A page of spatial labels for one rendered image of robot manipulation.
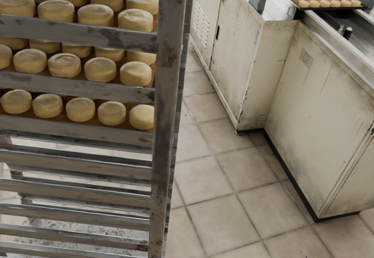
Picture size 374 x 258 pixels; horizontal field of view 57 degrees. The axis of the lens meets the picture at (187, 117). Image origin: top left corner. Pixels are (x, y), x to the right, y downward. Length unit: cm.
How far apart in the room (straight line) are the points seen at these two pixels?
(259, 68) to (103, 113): 143
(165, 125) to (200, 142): 171
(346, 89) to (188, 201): 97
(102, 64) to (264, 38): 137
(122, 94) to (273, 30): 141
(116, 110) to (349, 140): 120
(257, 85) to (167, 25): 163
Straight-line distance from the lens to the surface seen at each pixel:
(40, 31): 50
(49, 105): 64
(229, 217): 189
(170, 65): 44
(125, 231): 162
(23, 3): 56
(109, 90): 52
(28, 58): 60
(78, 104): 63
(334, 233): 204
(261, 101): 212
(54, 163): 68
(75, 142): 124
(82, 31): 48
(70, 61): 58
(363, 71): 155
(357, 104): 157
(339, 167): 171
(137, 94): 51
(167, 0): 40
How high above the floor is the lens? 155
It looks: 41 degrees down
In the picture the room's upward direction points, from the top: 7 degrees clockwise
